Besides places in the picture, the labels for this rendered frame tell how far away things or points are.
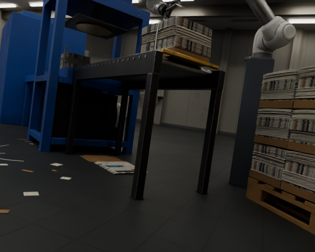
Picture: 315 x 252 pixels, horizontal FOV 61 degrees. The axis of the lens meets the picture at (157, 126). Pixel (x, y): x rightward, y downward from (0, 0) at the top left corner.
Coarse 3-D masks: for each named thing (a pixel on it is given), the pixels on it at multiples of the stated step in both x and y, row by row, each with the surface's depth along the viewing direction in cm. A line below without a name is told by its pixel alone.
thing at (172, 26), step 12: (168, 24) 155; (180, 24) 151; (192, 24) 156; (168, 36) 154; (180, 36) 151; (192, 36) 156; (204, 36) 162; (180, 48) 153; (192, 48) 157; (204, 48) 163; (180, 60) 158
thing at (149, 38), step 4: (152, 24) 169; (144, 28) 176; (148, 28) 172; (152, 28) 169; (144, 32) 176; (148, 32) 171; (152, 32) 169; (144, 36) 177; (148, 36) 172; (152, 36) 168; (144, 40) 176; (148, 40) 172; (152, 40) 168; (144, 44) 176; (148, 44) 172; (152, 44) 168; (144, 48) 176; (148, 48) 172; (152, 48) 168; (140, 52) 179
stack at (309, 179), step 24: (288, 72) 156; (312, 72) 140; (264, 96) 174; (288, 96) 154; (312, 96) 138; (264, 120) 171; (288, 120) 151; (312, 120) 136; (264, 144) 174; (312, 144) 135; (264, 168) 166; (288, 168) 148; (312, 168) 134; (264, 192) 182; (288, 192) 148; (312, 192) 132; (288, 216) 144; (312, 216) 130
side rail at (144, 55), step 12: (108, 60) 186; (120, 60) 171; (132, 60) 158; (144, 60) 148; (156, 60) 141; (84, 72) 223; (96, 72) 202; (108, 72) 184; (120, 72) 170; (132, 72) 157; (144, 72) 146; (156, 72) 141
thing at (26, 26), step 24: (24, 24) 426; (0, 48) 528; (24, 48) 429; (48, 48) 450; (72, 48) 472; (0, 72) 483; (24, 72) 433; (0, 96) 446; (24, 96) 437; (0, 120) 421
